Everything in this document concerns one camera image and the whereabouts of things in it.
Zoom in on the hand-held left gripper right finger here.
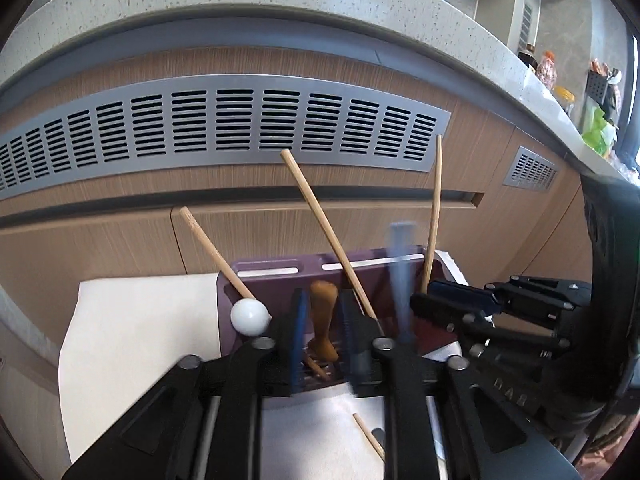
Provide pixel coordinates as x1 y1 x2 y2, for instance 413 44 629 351
340 291 583 480

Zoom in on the wooden chopstick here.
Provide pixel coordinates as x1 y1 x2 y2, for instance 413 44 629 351
420 134 444 295
179 206 257 302
280 148 380 322
352 413 387 462

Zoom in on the dark bottle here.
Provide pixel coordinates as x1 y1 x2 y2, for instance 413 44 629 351
517 42 539 72

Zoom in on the small grey vent grille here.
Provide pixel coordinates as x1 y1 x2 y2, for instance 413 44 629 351
502 145 560 192

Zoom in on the green packaging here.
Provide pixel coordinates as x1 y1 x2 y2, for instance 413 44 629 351
579 104 619 157

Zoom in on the large grey vent grille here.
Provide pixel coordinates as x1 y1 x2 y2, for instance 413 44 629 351
0 73 452 202

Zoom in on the wooden counter cabinet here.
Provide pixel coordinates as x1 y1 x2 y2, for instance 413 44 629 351
0 42 601 361

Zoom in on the brown wooden spoon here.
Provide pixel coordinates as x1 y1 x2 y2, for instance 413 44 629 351
307 281 342 364

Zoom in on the black perforated rack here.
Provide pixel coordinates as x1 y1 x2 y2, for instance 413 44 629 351
584 62 624 127

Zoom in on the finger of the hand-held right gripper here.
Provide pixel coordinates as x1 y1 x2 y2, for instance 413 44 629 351
429 276 593 329
410 292 572 361

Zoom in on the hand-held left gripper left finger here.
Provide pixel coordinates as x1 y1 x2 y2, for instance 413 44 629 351
62 288 311 480

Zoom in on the grey spoon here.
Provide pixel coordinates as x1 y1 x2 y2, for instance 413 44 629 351
387 221 417 347

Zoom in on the white wall vent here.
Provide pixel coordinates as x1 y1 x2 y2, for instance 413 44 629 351
519 2 534 46

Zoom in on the yellow lidded jar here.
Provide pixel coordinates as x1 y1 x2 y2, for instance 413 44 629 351
553 85 576 119

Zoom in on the purple plastic utensil holder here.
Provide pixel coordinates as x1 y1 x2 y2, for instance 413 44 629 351
218 245 464 397

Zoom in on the small fork with white ball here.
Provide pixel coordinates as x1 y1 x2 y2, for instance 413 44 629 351
230 298 270 336

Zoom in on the white towel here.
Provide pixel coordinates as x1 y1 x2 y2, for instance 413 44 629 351
58 248 472 480

